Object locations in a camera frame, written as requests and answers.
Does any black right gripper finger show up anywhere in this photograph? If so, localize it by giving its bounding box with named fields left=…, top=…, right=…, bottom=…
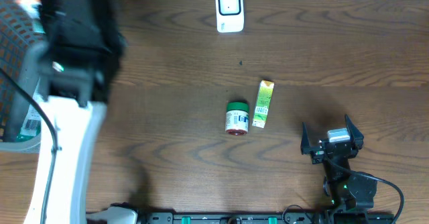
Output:
left=300, top=122, right=316, bottom=155
left=345, top=115, right=364, bottom=150

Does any green tea carton box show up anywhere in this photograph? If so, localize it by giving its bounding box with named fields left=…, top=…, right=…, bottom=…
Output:
left=252, top=80, right=275, bottom=128

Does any green lid jar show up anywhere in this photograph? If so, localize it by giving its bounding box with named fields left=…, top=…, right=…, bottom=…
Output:
left=225, top=102, right=249, bottom=135

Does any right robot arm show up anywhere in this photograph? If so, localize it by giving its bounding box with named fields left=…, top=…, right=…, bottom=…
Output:
left=300, top=115, right=377, bottom=223

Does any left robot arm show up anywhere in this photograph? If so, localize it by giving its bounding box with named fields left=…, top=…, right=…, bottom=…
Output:
left=16, top=0, right=139, bottom=223

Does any green white flat package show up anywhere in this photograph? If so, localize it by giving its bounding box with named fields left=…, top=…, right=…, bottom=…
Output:
left=15, top=99, right=42, bottom=142

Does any grey plastic mesh basket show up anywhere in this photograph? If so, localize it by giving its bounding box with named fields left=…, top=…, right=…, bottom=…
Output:
left=1, top=0, right=44, bottom=154

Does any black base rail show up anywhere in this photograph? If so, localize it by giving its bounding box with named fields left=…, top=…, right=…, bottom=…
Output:
left=137, top=212, right=393, bottom=224

